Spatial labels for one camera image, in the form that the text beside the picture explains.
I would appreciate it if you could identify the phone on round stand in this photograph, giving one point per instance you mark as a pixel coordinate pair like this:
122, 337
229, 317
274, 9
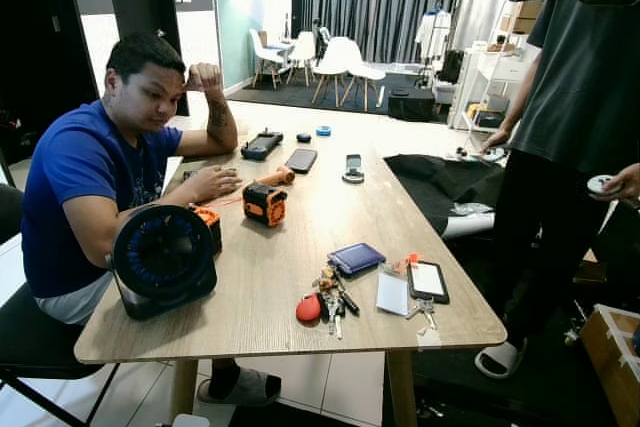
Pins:
353, 167

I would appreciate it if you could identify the white card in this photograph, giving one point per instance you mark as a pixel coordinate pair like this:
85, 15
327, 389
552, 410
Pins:
392, 294

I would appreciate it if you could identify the white shelf unit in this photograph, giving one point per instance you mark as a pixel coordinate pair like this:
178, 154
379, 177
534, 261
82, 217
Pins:
500, 72

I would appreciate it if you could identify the black handheld controller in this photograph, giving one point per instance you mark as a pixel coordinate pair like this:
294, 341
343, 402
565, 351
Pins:
261, 145

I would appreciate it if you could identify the black chair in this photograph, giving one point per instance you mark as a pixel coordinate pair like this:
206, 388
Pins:
30, 342

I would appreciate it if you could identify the cardboard box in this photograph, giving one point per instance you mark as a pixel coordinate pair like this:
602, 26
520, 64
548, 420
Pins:
612, 357

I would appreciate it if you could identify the small silver keys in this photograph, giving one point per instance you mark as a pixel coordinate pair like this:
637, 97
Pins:
426, 315

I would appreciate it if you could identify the small black round cap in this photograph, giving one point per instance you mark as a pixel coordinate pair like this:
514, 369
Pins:
303, 136

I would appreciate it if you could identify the standing person dark shirt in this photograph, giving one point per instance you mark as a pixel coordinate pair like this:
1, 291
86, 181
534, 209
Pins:
590, 77

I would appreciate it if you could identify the key bunch with red fob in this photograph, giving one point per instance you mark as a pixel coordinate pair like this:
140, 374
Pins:
309, 309

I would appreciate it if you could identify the blue wallet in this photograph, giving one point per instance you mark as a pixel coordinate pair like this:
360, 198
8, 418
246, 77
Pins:
357, 259

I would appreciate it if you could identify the white hanging shirt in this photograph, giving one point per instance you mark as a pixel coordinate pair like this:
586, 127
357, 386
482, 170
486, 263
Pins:
433, 35

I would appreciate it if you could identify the clear plastic bag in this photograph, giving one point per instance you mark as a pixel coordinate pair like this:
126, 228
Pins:
468, 212

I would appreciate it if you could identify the small orange black device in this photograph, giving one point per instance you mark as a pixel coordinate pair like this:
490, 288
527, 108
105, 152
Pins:
210, 222

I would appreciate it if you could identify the small orange tag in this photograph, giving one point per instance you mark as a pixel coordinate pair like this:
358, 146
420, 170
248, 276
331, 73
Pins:
412, 259

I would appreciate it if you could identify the black box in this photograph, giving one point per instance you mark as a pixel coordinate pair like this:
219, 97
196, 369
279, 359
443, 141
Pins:
410, 105

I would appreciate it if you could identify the dark rug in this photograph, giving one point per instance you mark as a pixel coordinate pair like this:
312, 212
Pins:
290, 95

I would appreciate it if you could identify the black round fan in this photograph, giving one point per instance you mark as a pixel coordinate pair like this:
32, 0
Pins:
160, 257

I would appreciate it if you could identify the black cloth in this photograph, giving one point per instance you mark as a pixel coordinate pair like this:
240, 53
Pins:
440, 182

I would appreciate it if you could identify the boxy orange black device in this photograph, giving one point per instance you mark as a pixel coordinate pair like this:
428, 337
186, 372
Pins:
265, 205

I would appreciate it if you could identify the white chair wooden legs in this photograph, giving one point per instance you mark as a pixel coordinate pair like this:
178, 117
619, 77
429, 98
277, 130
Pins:
265, 49
302, 47
345, 59

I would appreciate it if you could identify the white round controller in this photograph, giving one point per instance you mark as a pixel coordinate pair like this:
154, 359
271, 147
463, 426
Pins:
600, 185

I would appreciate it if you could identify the seated person blue shirt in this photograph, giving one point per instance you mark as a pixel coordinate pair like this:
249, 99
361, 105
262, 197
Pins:
85, 177

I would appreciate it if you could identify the blue round cap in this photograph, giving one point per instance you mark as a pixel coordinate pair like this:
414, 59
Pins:
323, 131

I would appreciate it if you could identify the black device white screen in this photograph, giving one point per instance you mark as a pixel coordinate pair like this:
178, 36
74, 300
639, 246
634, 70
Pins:
428, 281

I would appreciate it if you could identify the black smartphone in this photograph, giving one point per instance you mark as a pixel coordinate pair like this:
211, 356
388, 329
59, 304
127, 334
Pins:
301, 160

